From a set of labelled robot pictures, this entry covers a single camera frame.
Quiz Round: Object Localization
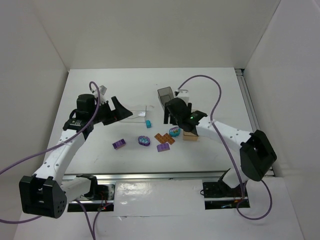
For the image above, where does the teal rounded printed lego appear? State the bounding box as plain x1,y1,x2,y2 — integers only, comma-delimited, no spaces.
168,126,181,138

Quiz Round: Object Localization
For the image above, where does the small teal lego brick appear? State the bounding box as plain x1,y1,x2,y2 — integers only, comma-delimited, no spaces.
145,120,152,129

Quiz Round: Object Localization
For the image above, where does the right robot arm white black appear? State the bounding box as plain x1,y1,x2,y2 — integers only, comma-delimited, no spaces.
164,97,277,189

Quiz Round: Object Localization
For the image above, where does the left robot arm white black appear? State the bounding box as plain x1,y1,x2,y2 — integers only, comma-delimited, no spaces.
19,94,133,219

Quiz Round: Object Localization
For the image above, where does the dark grey plastic container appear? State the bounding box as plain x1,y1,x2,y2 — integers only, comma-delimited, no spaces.
157,86,175,110

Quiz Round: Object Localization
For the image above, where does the orange flat lego plate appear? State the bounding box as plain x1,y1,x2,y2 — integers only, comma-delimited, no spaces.
154,133,175,145

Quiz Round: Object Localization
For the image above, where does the amber plastic container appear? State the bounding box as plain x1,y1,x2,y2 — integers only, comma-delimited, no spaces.
182,130,199,142

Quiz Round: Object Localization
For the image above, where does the light purple curved lego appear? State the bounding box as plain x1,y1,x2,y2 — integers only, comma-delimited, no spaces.
156,142,170,153

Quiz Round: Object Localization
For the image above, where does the clear plastic container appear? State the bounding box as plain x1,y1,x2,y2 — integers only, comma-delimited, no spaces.
120,104,148,124

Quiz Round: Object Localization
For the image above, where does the purple lego brick left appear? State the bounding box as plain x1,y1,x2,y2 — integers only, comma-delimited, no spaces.
112,138,126,150

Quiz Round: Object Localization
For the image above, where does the purple rounded printed lego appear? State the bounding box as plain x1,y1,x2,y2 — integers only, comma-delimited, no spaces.
138,135,151,147

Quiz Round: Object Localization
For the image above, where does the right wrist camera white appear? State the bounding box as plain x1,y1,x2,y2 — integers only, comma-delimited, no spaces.
174,89,190,105

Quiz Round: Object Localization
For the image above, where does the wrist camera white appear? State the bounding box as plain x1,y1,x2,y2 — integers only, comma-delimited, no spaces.
174,89,190,105
91,85,107,105

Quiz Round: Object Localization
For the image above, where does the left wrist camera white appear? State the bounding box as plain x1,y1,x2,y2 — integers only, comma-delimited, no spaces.
91,85,107,105

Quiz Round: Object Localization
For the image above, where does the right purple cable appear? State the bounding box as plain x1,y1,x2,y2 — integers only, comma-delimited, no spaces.
175,74,274,221

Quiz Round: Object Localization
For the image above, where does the purple cable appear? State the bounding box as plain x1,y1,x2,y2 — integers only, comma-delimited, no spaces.
0,80,111,240
175,74,274,221

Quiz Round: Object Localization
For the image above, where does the aluminium rail front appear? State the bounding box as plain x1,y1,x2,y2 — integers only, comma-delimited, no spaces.
62,170,233,181

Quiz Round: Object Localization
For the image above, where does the aluminium rail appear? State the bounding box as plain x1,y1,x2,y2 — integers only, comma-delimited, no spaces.
62,170,233,181
234,68,260,131

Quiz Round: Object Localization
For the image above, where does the aluminium rail right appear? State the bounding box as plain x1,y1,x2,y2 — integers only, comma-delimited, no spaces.
234,68,260,131

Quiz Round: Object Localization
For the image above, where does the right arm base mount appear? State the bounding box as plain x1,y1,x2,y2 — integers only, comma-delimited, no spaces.
200,181,250,210

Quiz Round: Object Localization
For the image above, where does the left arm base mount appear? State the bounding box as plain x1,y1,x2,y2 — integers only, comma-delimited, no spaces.
77,183,116,212

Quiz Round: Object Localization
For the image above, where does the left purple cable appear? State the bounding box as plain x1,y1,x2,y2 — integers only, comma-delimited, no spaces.
0,80,111,240

